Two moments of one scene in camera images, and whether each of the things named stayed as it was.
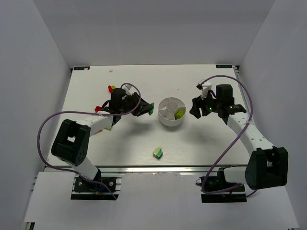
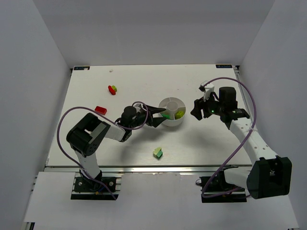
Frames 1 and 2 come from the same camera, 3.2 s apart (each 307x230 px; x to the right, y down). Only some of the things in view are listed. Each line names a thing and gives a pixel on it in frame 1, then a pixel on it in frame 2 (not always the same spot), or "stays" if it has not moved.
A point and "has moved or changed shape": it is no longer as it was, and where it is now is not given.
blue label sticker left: [81, 68] stays
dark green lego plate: [151, 110] has moved or changed shape
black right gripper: [200, 107] stays
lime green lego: [179, 114] stays
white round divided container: [171, 111] stays
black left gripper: [137, 105] → [148, 117]
